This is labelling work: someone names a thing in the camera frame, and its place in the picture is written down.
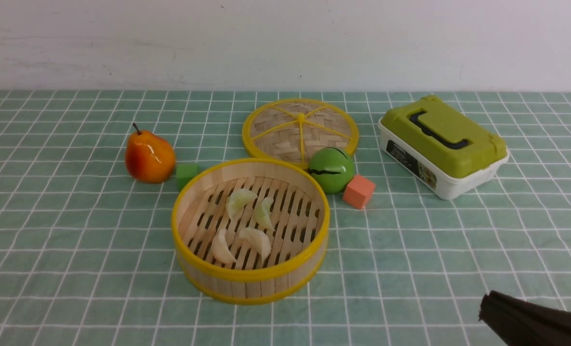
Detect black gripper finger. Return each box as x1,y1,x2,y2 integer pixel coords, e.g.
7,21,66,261
478,290,571,346

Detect white dumpling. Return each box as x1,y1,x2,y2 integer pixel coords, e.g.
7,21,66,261
237,227,272,261
211,228,237,265

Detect pale green dumpling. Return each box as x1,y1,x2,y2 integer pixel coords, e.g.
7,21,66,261
226,188,257,221
253,197,276,232

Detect bamboo steamer tray yellow rim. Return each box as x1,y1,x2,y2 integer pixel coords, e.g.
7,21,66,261
171,158,330,305

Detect woven bamboo steamer lid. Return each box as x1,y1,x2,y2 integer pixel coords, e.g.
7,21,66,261
242,98,359,169

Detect green checkered tablecloth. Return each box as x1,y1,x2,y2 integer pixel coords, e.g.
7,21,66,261
0,90,571,346

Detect orange foam cube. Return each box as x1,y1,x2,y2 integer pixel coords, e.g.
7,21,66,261
342,174,376,210

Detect white box green lid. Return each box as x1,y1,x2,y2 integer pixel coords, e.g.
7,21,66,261
377,95,510,200

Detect orange red pear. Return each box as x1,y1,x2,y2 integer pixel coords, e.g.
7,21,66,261
124,123,176,184

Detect green foam cube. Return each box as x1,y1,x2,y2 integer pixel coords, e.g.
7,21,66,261
175,162,202,191

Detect green round ball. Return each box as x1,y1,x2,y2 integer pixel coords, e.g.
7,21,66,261
307,147,356,194

